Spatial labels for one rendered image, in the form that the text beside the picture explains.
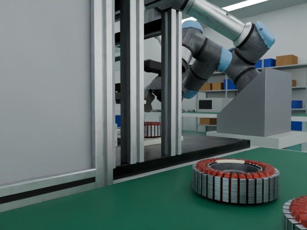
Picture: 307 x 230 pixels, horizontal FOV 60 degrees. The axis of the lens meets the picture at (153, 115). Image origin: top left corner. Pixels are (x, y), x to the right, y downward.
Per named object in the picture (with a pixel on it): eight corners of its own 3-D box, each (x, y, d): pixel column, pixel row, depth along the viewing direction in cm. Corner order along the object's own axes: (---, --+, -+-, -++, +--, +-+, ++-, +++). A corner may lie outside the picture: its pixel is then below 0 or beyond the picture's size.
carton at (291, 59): (281, 68, 665) (282, 58, 664) (297, 66, 640) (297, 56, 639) (275, 66, 637) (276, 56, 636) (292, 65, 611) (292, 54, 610)
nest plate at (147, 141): (146, 135, 84) (146, 132, 84) (182, 140, 73) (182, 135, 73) (106, 140, 74) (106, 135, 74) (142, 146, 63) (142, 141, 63)
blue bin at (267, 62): (262, 70, 702) (262, 62, 701) (278, 68, 671) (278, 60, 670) (254, 68, 674) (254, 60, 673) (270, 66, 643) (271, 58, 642)
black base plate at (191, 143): (115, 131, 121) (115, 126, 121) (250, 147, 75) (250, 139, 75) (-1, 141, 88) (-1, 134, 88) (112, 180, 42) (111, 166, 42)
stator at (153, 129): (145, 133, 81) (145, 120, 81) (173, 135, 73) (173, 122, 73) (116, 135, 74) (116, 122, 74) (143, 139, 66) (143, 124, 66)
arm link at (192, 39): (210, 27, 84) (187, 13, 82) (198, 54, 80) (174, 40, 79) (198, 39, 91) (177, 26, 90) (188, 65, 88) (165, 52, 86)
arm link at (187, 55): (183, 43, 78) (163, 47, 84) (178, 55, 77) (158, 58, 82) (196, 59, 83) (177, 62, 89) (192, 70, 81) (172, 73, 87)
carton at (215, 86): (219, 91, 795) (219, 83, 794) (227, 90, 775) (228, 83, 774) (211, 90, 767) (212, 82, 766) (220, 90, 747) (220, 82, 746)
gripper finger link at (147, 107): (141, 124, 83) (163, 104, 81) (129, 114, 79) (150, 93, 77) (138, 118, 85) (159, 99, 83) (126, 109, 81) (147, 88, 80)
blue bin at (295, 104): (286, 108, 660) (286, 100, 659) (302, 108, 635) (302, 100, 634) (280, 108, 630) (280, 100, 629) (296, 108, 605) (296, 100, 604)
